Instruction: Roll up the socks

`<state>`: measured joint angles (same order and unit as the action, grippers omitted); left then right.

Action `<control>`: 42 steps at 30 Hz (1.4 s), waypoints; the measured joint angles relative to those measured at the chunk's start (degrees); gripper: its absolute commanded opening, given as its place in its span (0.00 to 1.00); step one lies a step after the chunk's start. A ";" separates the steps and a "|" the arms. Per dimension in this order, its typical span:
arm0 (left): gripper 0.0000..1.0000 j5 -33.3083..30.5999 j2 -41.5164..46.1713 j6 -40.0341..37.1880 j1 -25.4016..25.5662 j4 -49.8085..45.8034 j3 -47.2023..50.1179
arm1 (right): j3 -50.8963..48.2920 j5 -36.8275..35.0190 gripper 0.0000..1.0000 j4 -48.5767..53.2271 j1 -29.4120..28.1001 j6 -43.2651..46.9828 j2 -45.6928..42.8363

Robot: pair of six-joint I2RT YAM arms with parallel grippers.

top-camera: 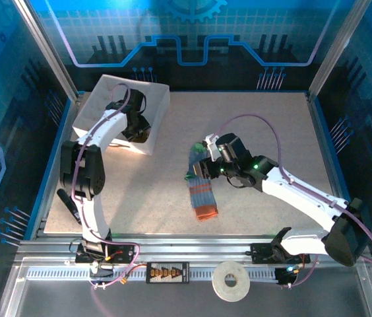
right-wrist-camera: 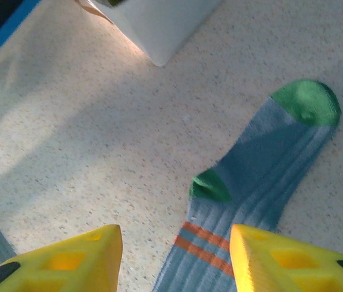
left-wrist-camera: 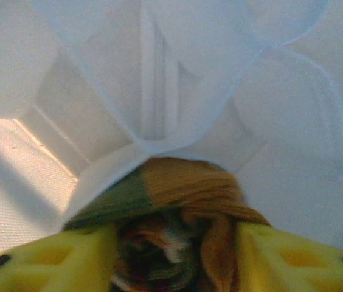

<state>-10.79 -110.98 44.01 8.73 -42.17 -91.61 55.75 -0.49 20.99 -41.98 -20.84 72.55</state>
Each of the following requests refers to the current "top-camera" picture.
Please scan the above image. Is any blue orange striped sock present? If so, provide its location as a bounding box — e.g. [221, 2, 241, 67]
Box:
[184, 141, 220, 222]

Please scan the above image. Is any white divided storage box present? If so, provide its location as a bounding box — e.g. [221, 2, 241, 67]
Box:
[72, 74, 170, 156]

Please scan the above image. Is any white tape roll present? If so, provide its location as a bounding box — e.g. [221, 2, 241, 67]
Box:
[211, 260, 251, 302]

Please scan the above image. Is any black marker pen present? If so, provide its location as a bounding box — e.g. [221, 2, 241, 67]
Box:
[56, 188, 83, 226]

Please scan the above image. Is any black power distribution board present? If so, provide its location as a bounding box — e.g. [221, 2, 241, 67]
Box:
[145, 262, 190, 285]

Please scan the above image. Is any small black controller board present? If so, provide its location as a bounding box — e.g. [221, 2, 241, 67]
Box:
[275, 266, 301, 287]

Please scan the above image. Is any blue table border strip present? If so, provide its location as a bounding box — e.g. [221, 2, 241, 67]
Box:
[24, 88, 365, 240]

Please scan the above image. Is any small black white adapter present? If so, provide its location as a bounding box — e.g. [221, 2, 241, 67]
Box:
[89, 264, 114, 279]

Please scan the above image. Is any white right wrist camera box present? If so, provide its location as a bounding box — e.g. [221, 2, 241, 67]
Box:
[204, 133, 219, 151]

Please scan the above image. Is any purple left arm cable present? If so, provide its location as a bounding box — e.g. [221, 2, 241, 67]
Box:
[72, 83, 141, 317]

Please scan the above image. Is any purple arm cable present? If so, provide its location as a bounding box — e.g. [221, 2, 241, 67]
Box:
[212, 114, 372, 289]
[72, 83, 141, 317]

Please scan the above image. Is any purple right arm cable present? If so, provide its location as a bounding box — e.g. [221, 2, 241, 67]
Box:
[212, 114, 372, 289]

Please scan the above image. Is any aluminium table side rail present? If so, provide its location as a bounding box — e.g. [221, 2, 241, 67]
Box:
[306, 92, 354, 238]
[36, 92, 86, 237]

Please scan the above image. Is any aluminium cross frame rail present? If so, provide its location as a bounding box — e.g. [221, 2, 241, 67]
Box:
[14, 234, 371, 265]

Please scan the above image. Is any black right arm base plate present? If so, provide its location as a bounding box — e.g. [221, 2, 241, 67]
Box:
[250, 242, 311, 264]

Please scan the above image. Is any slotted grey cable duct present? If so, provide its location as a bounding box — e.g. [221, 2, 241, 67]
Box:
[24, 266, 279, 282]

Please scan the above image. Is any aluminium frame post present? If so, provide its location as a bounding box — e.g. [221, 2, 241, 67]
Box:
[307, 0, 372, 96]
[13, 0, 80, 102]

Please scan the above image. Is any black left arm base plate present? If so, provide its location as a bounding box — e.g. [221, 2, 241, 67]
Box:
[75, 243, 136, 264]

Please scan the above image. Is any red wire yellow connector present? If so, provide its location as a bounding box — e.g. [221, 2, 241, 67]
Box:
[106, 249, 147, 287]

